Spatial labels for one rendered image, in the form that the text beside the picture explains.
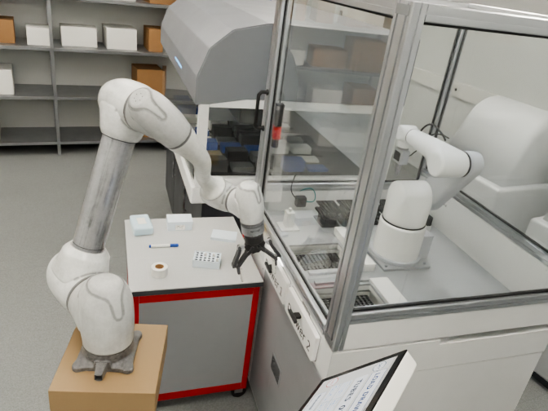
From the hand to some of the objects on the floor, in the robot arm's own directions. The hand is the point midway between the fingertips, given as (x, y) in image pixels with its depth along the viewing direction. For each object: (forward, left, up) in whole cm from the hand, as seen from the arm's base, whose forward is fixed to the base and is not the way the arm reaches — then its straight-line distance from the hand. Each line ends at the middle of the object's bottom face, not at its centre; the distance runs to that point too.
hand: (258, 273), depth 197 cm
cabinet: (+55, +11, -90) cm, 106 cm away
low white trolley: (-31, +38, -90) cm, 102 cm away
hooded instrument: (+3, +181, -90) cm, 202 cm away
